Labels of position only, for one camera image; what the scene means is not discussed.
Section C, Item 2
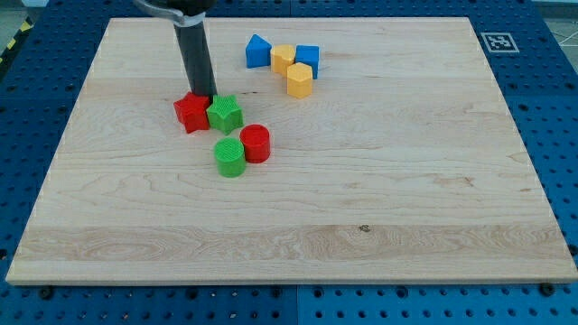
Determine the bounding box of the dark robot tool mount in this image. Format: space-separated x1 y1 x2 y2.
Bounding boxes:
160 0 217 15

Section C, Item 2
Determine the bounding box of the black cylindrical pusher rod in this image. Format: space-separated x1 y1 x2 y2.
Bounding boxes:
174 23 218 97

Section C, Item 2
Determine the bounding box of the red star block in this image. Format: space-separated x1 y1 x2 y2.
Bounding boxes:
173 92 210 134

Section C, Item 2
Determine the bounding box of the green star block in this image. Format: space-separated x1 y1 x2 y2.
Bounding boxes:
207 95 244 135

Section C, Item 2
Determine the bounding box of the blue triangle block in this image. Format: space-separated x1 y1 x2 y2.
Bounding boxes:
246 34 273 69

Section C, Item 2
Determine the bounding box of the yellow heart block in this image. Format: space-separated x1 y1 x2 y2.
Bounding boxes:
270 44 296 77

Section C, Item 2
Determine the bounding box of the yellow hexagon block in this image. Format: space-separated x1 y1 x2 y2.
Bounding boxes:
286 62 312 98

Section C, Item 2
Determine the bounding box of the blue cube block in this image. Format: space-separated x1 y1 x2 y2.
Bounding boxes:
295 44 321 79

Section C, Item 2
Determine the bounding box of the red cylinder block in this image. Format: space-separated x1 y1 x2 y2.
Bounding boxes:
239 124 271 163

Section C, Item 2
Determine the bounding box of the green cylinder block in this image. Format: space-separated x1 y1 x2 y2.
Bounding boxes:
214 137 246 178

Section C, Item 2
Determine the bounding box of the wooden board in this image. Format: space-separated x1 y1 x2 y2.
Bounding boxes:
6 17 577 285

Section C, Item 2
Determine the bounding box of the white fiducial marker tag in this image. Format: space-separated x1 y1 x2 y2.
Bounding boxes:
481 32 519 53

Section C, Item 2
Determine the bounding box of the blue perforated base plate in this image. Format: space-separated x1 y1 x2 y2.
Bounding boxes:
1 1 577 324

